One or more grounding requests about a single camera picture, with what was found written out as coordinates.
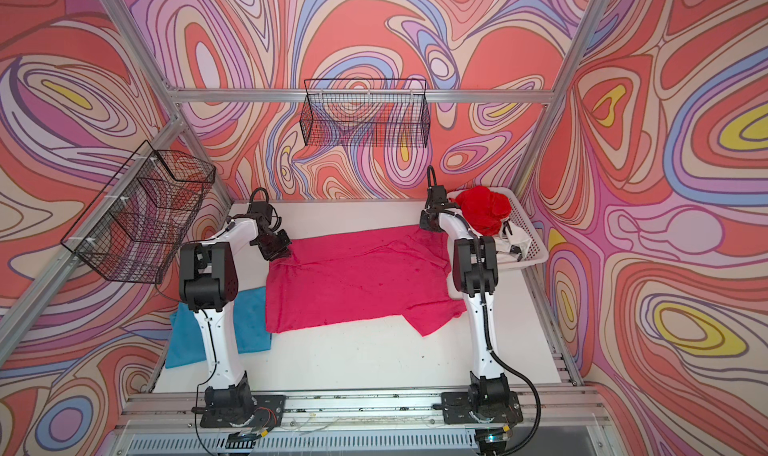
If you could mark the white plastic laundry basket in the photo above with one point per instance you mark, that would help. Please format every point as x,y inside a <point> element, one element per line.
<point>534,234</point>

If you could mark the red t shirt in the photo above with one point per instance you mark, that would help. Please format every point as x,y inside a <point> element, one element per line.
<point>483,209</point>

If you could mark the black wire basket wall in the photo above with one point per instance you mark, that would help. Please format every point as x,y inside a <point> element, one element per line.
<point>365,112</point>
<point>133,228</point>

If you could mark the black wire basket back wall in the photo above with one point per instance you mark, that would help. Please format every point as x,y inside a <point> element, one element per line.
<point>365,112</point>

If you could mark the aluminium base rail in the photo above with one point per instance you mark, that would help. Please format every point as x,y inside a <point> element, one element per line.
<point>561,420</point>

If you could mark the black wire basket left wall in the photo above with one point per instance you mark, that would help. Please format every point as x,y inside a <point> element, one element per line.
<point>133,228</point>

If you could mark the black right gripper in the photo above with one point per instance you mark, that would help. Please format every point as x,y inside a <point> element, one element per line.
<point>426,221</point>

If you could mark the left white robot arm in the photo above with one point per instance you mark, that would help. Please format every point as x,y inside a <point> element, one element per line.
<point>209,286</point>

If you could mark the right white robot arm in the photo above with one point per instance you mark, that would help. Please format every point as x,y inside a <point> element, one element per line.
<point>474,277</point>

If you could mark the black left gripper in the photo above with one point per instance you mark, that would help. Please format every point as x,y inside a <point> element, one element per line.
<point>275,254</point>

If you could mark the white black garment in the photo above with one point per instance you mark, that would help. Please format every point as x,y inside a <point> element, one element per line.
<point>512,241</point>

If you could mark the folded teal t shirt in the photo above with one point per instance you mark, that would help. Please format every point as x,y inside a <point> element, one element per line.
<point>186,343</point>

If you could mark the magenta t shirt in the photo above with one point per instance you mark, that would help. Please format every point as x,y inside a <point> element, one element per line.
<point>398,271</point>

